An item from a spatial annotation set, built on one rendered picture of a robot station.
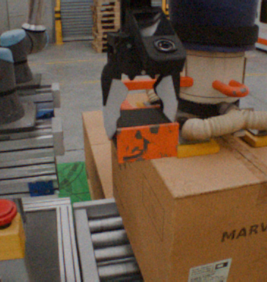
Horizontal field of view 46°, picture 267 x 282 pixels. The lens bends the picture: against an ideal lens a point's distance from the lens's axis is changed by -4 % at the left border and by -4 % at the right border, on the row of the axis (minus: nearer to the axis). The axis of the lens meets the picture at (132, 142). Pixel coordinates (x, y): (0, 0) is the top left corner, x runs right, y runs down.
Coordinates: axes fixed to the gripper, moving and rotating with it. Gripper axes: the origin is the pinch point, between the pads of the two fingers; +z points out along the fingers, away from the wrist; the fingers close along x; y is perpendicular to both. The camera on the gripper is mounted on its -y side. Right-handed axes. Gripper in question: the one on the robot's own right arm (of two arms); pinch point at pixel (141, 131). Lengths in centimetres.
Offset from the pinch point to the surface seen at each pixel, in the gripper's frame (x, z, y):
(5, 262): 25.9, 29.5, 7.9
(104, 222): -3, 67, 62
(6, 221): 23.5, 18.8, 7.7
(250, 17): -30.3, -15.6, 20.2
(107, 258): -1, 68, 43
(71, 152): 0, 120, 237
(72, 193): 5, 121, 168
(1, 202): 24.5, 17.6, 12.4
